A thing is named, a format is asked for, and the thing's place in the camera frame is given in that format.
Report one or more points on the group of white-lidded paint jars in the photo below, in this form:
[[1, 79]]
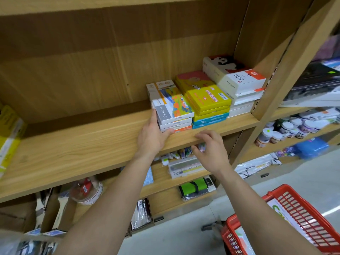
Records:
[[289, 128]]

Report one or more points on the person's left thumb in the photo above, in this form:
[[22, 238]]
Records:
[[167, 131]]

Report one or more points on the green and black pouch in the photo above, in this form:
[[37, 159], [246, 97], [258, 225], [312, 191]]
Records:
[[195, 187]]

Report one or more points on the plain white flat box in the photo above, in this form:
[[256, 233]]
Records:
[[240, 110], [248, 99]]

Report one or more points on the wooden shelf unit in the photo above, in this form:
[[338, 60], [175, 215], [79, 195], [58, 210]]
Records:
[[79, 148], [294, 61]]

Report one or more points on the person's right thumb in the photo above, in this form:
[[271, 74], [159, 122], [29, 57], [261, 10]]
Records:
[[196, 151]]

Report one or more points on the thin white box grey edge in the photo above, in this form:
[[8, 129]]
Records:
[[180, 126], [176, 122]]

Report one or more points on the thin box with orange edge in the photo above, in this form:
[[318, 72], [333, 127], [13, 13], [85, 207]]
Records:
[[183, 129]]

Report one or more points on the white box with panda print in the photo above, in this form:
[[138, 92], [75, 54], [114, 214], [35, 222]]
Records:
[[223, 65]]

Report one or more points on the small black shelf tag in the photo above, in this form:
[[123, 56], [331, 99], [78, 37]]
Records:
[[158, 219]]

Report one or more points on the clear tub with red label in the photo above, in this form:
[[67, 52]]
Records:
[[87, 191]]

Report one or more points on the person's left hand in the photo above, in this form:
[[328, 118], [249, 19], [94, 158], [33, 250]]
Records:
[[148, 138]]

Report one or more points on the purple cloth item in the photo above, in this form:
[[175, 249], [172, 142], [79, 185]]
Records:
[[328, 47]]

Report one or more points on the light blue patterned packet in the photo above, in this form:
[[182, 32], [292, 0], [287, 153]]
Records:
[[148, 177]]

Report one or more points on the yellow flat box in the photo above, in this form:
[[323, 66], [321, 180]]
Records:
[[209, 99], [209, 116], [212, 112]]

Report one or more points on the stack of dark flat boxes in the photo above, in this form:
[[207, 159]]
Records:
[[313, 82]]

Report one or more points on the person's left forearm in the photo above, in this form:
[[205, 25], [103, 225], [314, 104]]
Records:
[[106, 204]]

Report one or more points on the blue plastic packet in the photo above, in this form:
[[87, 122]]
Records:
[[312, 148]]

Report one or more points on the brown cardboard box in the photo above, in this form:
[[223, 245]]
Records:
[[16, 213]]

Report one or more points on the person's right forearm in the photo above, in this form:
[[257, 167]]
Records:
[[263, 217]]

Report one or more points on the white box with gold label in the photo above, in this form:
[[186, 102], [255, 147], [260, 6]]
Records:
[[159, 88]]

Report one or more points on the yellow box with pink top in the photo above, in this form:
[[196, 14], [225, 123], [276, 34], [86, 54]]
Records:
[[192, 80]]

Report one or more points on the person's right hand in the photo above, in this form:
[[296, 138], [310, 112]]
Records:
[[213, 154]]

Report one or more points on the white box with colourful painting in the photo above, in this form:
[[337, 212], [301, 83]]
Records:
[[175, 106]]

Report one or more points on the row of small marker packets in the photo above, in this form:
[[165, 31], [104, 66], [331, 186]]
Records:
[[175, 154]]

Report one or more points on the white box with orange corner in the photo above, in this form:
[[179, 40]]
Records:
[[243, 80], [248, 95]]

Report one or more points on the black and white clear packet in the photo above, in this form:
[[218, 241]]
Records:
[[140, 215]]

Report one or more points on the yellow and white box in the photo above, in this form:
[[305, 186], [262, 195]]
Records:
[[9, 135]]

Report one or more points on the white paper with green print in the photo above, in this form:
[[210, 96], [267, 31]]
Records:
[[281, 213]]

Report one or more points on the red plastic shopping basket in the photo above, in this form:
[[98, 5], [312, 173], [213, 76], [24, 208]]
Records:
[[300, 212]]

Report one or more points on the white bag with black pattern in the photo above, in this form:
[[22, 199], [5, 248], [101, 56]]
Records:
[[255, 165]]

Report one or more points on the blue flat box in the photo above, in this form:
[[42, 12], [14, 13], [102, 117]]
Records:
[[208, 125], [211, 120]]

